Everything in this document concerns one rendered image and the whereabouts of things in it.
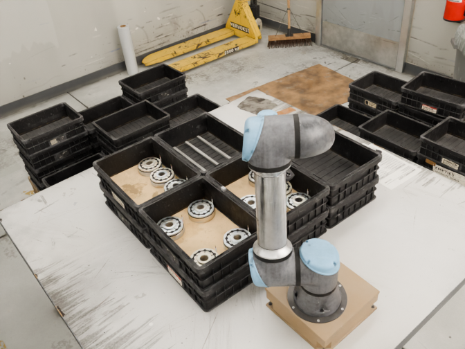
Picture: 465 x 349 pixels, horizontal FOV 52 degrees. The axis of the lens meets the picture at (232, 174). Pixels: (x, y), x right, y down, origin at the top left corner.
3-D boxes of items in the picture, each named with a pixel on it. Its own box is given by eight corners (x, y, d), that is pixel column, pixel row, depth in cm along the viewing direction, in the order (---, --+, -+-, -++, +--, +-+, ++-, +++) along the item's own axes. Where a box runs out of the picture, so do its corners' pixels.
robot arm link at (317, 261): (340, 294, 142) (344, 266, 133) (295, 295, 143) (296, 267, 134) (335, 262, 151) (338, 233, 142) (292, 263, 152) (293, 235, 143)
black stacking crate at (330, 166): (380, 179, 196) (383, 156, 189) (330, 211, 182) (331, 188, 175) (311, 140, 222) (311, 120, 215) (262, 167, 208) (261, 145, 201)
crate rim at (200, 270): (270, 231, 163) (270, 226, 161) (199, 276, 149) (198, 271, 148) (203, 179, 189) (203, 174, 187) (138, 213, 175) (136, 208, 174)
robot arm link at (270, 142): (300, 295, 141) (300, 123, 115) (250, 296, 142) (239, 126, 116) (297, 269, 151) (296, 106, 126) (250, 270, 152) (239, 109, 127)
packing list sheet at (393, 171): (425, 168, 216) (425, 167, 216) (394, 192, 205) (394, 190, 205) (365, 141, 237) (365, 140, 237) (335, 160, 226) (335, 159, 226)
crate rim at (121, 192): (203, 179, 189) (203, 174, 187) (138, 213, 175) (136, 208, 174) (153, 139, 215) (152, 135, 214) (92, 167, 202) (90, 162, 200)
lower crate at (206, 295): (272, 271, 175) (271, 248, 168) (206, 316, 161) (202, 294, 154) (209, 217, 201) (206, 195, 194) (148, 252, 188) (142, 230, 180)
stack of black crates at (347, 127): (381, 152, 323) (385, 123, 309) (352, 171, 309) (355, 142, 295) (335, 131, 349) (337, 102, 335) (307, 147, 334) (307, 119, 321)
